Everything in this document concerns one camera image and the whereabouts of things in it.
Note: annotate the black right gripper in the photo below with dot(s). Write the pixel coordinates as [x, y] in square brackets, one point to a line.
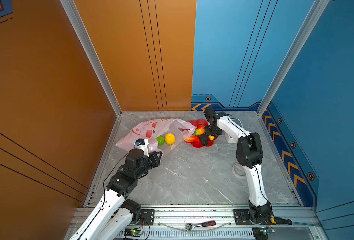
[218, 133]

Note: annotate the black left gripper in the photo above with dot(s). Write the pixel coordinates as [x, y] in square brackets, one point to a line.
[155, 161]

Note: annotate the dark avocado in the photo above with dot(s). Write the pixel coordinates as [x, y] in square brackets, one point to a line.
[204, 139]

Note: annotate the green bumpy fruit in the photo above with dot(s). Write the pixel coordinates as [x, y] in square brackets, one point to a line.
[160, 140]

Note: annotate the yellow lemon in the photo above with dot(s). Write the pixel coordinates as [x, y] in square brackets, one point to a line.
[170, 139]

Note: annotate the pink plastic bag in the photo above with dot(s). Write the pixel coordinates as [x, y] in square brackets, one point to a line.
[154, 128]

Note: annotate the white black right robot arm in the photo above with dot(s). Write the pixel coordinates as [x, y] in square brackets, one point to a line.
[249, 154]

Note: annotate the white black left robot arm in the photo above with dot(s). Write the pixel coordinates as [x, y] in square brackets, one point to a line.
[114, 212]

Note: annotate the red flower-shaped bowl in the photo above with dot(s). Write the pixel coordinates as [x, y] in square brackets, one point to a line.
[201, 124]

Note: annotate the white grey tissue box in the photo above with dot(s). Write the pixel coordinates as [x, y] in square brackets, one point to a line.
[232, 130]

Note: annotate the white tape roll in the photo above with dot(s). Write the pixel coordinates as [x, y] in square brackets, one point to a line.
[238, 171]

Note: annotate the green circuit board left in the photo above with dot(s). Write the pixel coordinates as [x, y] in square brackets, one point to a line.
[133, 233]

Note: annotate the yellow black screwdriver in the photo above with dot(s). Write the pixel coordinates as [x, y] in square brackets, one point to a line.
[280, 221]

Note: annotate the circuit board right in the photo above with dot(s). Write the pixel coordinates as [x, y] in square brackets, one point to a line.
[262, 233]

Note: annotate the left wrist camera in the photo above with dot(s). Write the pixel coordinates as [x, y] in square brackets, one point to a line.
[143, 145]

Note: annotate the red handled ratchet wrench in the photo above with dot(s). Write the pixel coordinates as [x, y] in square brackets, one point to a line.
[191, 226]

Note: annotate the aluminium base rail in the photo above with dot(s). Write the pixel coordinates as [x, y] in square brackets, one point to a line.
[167, 222]

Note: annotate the aluminium corner post right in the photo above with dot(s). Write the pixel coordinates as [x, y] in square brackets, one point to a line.
[302, 36]

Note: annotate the aluminium corner post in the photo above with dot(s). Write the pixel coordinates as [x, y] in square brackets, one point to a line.
[86, 42]
[302, 36]

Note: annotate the aluminium corner post left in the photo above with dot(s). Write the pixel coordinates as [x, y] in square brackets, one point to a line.
[86, 42]

